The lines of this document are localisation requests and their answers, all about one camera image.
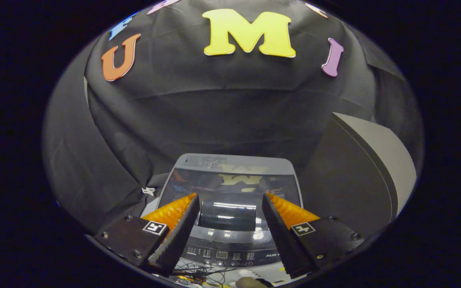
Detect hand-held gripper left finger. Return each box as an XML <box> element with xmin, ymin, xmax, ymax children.
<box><xmin>93</xmin><ymin>193</ymin><xmax>200</xmax><ymax>276</ymax></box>

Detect grey cabinet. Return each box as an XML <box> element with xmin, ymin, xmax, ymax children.
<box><xmin>301</xmin><ymin>112</ymin><xmax>418</xmax><ymax>236</ymax></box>

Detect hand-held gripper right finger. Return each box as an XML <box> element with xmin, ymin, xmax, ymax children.
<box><xmin>262</xmin><ymin>192</ymin><xmax>365</xmax><ymax>279</ymax></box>

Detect grey washing machine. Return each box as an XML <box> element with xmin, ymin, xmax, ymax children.
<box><xmin>140</xmin><ymin>153</ymin><xmax>305</xmax><ymax>268</ymax></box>

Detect thin black cables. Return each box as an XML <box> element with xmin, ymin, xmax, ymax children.
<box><xmin>170</xmin><ymin>260</ymin><xmax>240</xmax><ymax>287</ymax></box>

